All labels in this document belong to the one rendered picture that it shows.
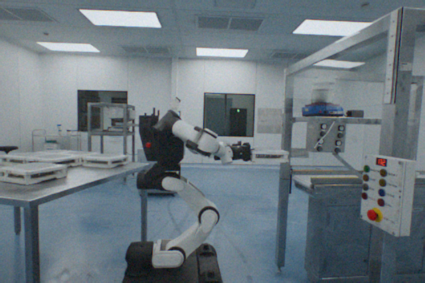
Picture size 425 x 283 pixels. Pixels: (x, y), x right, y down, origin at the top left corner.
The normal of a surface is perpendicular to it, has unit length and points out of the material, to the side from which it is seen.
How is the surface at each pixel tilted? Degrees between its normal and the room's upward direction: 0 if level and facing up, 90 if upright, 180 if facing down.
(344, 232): 89
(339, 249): 90
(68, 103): 90
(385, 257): 94
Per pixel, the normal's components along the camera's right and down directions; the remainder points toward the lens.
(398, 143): 0.12, 0.07
